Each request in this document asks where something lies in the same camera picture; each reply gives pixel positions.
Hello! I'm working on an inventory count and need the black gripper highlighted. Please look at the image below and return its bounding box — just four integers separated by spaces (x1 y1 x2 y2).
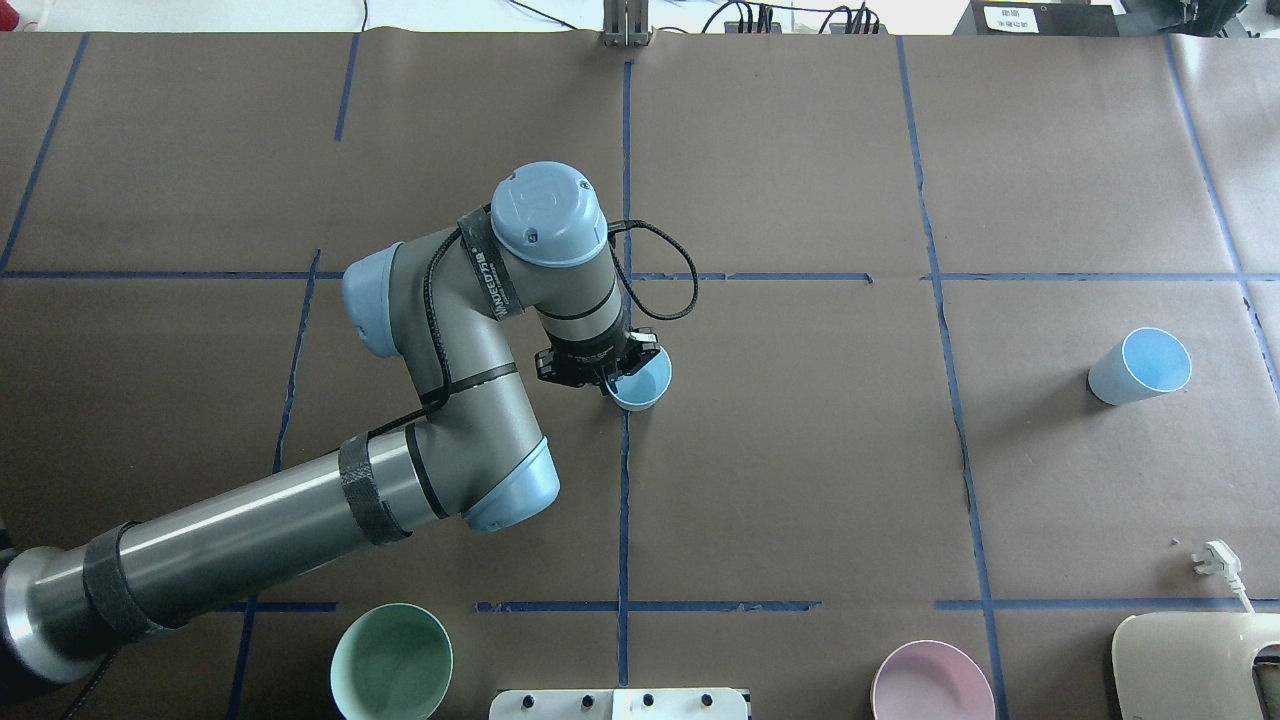
535 328 660 393

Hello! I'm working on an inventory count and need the light blue cup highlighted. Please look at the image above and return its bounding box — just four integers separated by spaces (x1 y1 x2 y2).
1087 327 1193 406
605 348 673 413

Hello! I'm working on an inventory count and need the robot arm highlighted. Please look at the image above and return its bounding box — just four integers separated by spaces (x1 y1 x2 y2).
3 161 660 705

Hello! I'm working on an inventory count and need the green bowl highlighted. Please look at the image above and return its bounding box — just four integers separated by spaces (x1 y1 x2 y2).
329 603 454 719

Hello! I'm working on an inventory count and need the pink bowl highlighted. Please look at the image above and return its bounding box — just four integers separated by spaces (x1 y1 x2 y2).
869 639 998 719

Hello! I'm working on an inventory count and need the black box with label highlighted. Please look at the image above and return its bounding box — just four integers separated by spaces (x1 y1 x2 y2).
952 1 1120 37

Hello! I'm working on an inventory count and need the cream toaster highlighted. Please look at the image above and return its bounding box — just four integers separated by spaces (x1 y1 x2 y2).
1110 611 1279 719

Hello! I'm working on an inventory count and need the white power plug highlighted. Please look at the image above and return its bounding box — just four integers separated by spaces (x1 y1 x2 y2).
1190 539 1256 614

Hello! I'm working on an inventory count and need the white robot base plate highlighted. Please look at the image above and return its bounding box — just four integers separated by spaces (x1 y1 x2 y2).
488 687 753 719

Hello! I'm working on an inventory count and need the aluminium frame post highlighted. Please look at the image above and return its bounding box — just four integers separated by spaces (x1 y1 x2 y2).
600 0 653 47

